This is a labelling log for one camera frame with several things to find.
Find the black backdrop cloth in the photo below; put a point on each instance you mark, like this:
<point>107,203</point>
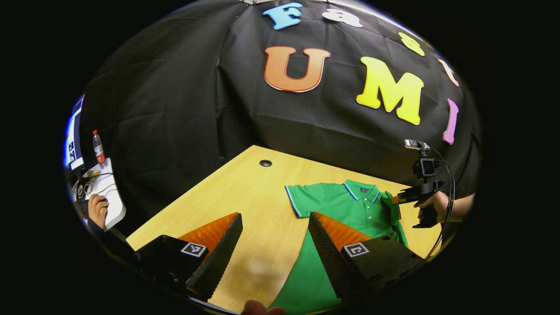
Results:
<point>183,109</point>

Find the green T-shirt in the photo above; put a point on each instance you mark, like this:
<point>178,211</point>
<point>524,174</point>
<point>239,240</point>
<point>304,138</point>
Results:
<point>350,205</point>

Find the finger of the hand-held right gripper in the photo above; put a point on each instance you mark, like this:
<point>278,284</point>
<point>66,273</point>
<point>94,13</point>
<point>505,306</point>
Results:
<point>415,192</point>

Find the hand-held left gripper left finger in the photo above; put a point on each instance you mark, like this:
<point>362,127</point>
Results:
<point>223,258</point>

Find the white desk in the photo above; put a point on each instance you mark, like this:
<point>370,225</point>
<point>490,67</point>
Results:
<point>111,205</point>

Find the clear water bottle red label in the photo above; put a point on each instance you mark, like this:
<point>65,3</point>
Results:
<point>99,151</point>

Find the black table grommet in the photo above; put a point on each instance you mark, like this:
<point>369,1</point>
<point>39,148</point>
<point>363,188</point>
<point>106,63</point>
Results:
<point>265,163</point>

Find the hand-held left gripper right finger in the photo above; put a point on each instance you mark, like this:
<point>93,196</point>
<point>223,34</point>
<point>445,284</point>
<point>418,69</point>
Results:
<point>328,258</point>

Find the black keyboard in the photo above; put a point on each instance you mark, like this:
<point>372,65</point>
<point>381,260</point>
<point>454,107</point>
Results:
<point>83,209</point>

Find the computer monitor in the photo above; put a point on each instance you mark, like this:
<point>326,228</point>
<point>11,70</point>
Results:
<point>72,140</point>

